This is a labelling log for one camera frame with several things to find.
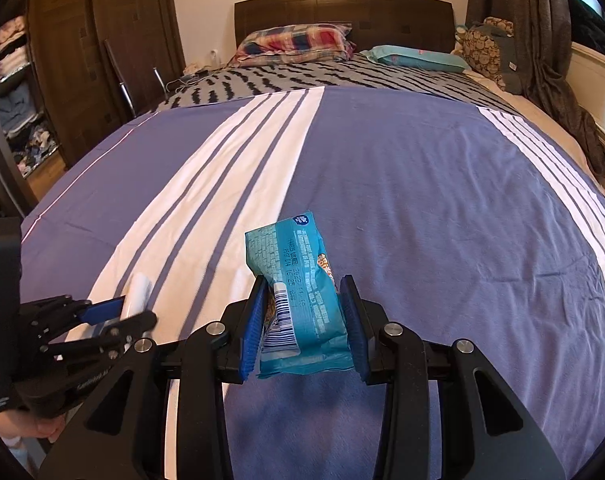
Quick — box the cream white tube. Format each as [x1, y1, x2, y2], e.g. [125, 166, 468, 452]
[120, 273, 153, 321]

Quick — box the teal snack wrapper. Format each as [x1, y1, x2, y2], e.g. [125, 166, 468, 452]
[245, 211, 353, 379]

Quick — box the person's left hand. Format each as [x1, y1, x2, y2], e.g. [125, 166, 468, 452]
[0, 410, 66, 442]

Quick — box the blue white striped bedspread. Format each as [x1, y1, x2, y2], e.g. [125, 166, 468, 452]
[20, 87, 605, 474]

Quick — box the dark wooden wardrobe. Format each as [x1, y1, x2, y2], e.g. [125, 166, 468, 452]
[0, 0, 185, 217]

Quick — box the black zebra pattern blanket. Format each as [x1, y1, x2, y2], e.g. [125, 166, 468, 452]
[156, 54, 516, 114]

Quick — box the plaid red blue pillow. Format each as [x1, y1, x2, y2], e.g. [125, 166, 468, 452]
[228, 24, 354, 68]

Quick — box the white storage box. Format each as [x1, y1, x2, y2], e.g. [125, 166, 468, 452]
[567, 42, 605, 132]

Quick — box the teal pillow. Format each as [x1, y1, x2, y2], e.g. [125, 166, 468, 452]
[361, 44, 470, 73]

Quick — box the brown patterned cushion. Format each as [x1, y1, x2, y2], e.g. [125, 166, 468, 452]
[454, 16, 523, 94]

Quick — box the black jacket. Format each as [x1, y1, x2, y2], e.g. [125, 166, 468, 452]
[567, 0, 605, 55]

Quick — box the dark wooden headboard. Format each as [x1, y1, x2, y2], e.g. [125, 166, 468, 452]
[234, 0, 456, 53]

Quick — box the brown curtain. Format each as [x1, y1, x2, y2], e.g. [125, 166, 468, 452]
[466, 0, 605, 180]

